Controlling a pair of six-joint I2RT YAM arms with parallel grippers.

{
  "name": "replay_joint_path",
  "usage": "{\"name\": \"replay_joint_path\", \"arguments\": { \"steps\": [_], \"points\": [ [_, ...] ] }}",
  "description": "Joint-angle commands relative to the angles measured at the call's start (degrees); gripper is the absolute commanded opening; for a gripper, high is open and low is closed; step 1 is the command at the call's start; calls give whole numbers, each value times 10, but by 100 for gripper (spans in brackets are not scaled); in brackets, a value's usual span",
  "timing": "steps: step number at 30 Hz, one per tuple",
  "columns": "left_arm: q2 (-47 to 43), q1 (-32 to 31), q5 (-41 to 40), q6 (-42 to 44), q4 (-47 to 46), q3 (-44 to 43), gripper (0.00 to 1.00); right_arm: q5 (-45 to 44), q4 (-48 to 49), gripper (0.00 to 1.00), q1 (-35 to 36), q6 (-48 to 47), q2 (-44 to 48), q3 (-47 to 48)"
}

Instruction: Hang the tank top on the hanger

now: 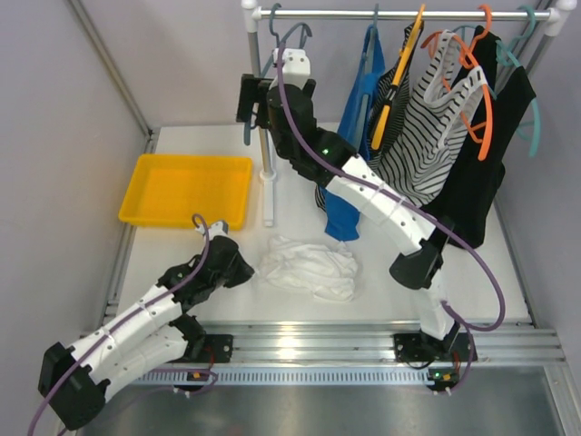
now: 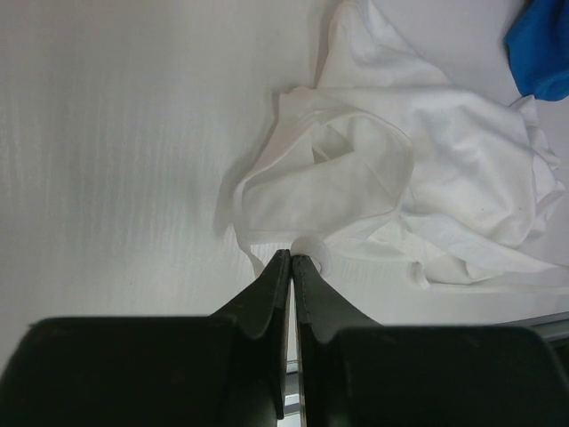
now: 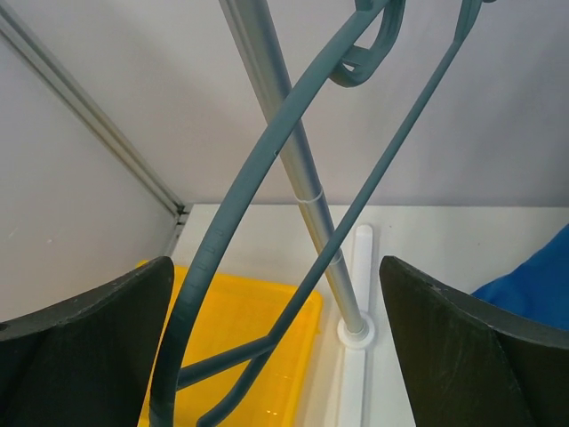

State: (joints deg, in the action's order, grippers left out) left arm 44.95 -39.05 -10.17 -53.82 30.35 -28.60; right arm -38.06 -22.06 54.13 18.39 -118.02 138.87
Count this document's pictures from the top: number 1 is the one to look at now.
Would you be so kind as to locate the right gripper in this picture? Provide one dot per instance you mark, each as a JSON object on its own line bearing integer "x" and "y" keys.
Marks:
{"x": 252, "y": 93}

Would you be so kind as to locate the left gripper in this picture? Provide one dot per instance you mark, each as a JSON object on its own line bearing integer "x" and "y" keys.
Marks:
{"x": 241, "y": 271}

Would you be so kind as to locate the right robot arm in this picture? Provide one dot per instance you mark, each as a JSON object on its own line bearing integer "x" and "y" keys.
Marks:
{"x": 326, "y": 159}

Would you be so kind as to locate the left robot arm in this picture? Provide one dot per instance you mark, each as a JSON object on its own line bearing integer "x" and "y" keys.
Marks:
{"x": 76, "y": 381}

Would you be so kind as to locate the dark striped tank top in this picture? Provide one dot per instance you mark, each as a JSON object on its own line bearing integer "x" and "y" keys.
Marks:
{"x": 379, "y": 87}

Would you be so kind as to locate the grey-blue hanger with blue top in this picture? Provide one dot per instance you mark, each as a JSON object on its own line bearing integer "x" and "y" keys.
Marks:
{"x": 368, "y": 72}

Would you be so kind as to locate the yellow hanger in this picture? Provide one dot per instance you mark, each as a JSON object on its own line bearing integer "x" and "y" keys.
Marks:
{"x": 405, "y": 56}

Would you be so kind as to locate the white striped tank top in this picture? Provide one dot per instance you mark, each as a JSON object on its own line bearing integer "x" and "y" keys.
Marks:
{"x": 418, "y": 163}

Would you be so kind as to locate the black tank top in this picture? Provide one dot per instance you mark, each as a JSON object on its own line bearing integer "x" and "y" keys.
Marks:
{"x": 468, "y": 193}

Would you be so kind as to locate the teal hanger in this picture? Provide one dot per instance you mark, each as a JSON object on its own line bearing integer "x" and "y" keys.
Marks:
{"x": 476, "y": 116}

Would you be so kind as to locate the yellow plastic tray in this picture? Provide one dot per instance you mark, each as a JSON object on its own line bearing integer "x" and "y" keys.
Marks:
{"x": 166, "y": 190}

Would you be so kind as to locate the clothes rack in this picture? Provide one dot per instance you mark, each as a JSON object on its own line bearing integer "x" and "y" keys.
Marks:
{"x": 554, "y": 17}

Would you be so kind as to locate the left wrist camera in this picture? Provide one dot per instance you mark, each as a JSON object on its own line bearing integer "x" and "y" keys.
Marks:
{"x": 219, "y": 228}

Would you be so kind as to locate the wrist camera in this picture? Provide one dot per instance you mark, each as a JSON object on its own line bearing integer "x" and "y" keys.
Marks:
{"x": 295, "y": 67}
{"x": 219, "y": 228}

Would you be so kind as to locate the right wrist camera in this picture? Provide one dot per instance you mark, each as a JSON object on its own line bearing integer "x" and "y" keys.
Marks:
{"x": 295, "y": 67}

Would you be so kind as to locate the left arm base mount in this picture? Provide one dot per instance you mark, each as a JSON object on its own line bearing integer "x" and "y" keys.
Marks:
{"x": 216, "y": 348}

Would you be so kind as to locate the slotted cable duct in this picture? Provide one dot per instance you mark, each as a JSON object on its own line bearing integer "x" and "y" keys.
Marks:
{"x": 270, "y": 376}

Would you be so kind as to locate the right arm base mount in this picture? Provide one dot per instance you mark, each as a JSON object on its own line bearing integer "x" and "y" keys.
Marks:
{"x": 412, "y": 347}

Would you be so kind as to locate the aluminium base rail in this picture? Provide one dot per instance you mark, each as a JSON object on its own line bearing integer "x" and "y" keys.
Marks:
{"x": 279, "y": 343}

